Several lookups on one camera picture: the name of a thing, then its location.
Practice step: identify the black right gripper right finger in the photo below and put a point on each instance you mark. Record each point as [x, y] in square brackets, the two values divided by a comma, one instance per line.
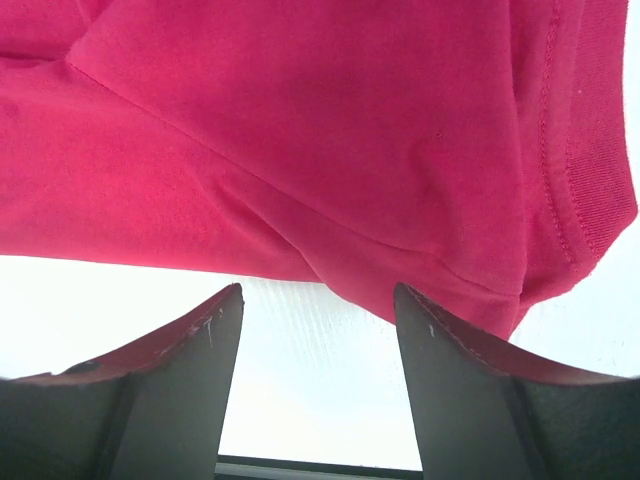
[483, 408]

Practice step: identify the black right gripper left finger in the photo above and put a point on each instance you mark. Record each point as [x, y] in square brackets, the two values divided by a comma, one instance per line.
[151, 409]

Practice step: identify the crimson pink t shirt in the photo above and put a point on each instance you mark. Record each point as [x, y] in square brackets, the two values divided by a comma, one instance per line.
[474, 150]

